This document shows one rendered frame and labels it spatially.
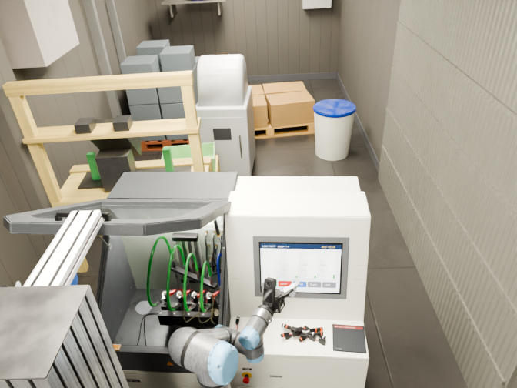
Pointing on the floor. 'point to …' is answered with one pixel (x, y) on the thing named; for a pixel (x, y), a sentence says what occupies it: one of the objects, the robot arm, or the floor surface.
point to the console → (298, 368)
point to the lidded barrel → (333, 128)
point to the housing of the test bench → (219, 185)
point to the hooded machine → (227, 111)
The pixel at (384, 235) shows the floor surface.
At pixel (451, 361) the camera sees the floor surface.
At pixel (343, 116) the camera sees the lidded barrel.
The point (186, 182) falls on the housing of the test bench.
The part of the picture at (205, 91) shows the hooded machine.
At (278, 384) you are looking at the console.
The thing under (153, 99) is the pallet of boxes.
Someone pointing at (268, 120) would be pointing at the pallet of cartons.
